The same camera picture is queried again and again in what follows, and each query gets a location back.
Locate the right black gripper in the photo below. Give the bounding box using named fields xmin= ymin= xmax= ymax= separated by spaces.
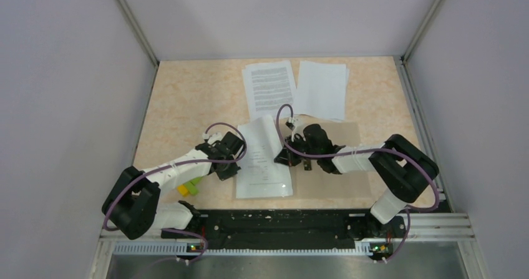
xmin=274 ymin=134 xmax=321 ymax=167

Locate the beige file folder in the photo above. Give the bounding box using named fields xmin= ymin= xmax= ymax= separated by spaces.
xmin=233 ymin=121 xmax=372 ymax=199

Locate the form paper sheet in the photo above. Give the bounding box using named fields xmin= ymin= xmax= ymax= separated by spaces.
xmin=235 ymin=115 xmax=293 ymax=199

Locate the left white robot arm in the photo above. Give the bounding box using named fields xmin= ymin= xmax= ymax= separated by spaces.
xmin=102 ymin=132 xmax=246 ymax=240

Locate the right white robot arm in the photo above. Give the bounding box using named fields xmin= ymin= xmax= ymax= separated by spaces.
xmin=274 ymin=122 xmax=440 ymax=237

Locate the long green block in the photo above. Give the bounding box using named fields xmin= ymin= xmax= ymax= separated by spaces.
xmin=183 ymin=177 xmax=203 ymax=189

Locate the small green block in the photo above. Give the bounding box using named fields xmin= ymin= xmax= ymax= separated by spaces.
xmin=184 ymin=182 xmax=198 ymax=196

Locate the yellow block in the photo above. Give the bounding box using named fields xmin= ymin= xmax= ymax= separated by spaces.
xmin=177 ymin=185 xmax=190 ymax=197

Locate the blank white paper sheet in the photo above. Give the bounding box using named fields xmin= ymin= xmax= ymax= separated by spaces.
xmin=293 ymin=61 xmax=349 ymax=121

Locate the printed text paper sheet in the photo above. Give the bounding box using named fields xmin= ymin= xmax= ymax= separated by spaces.
xmin=242 ymin=61 xmax=296 ymax=121

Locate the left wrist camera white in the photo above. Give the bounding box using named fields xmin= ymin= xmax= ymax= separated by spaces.
xmin=202 ymin=132 xmax=224 ymax=145

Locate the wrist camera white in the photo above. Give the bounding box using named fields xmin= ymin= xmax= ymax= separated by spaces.
xmin=202 ymin=132 xmax=224 ymax=145
xmin=285 ymin=116 xmax=306 ymax=142

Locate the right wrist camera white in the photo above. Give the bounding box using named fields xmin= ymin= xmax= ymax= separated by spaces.
xmin=285 ymin=116 xmax=306 ymax=142

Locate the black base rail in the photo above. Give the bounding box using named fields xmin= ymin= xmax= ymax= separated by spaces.
xmin=186 ymin=208 xmax=406 ymax=250

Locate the grey slotted cable duct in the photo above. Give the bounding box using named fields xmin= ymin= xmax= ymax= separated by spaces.
xmin=114 ymin=242 xmax=373 ymax=256

